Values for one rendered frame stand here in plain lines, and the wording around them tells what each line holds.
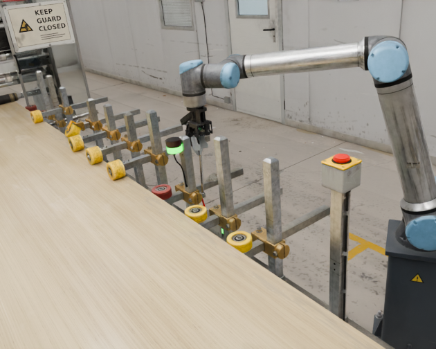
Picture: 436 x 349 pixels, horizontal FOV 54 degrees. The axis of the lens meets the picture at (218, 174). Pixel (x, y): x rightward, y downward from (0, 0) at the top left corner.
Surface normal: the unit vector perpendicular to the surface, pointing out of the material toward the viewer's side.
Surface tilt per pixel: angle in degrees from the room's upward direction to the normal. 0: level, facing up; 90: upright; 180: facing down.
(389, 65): 83
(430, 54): 90
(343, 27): 90
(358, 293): 0
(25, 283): 0
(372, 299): 0
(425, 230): 95
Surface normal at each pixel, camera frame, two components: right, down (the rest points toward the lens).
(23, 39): 0.59, 0.29
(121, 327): -0.10, -0.90
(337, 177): -0.80, 0.32
